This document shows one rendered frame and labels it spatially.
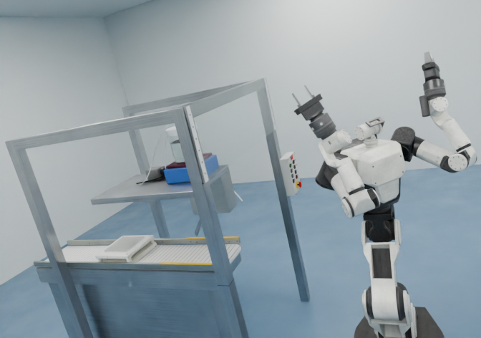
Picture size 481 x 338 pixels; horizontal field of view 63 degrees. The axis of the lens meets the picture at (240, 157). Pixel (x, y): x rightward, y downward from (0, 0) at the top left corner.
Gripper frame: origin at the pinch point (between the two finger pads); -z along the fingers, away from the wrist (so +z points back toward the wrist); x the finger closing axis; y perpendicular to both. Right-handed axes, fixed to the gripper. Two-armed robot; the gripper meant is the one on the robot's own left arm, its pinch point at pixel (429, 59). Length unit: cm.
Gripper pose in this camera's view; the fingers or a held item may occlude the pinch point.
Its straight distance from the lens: 207.5
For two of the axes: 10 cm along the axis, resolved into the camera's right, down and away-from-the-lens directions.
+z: 0.8, 9.8, -1.6
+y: -7.7, 1.7, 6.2
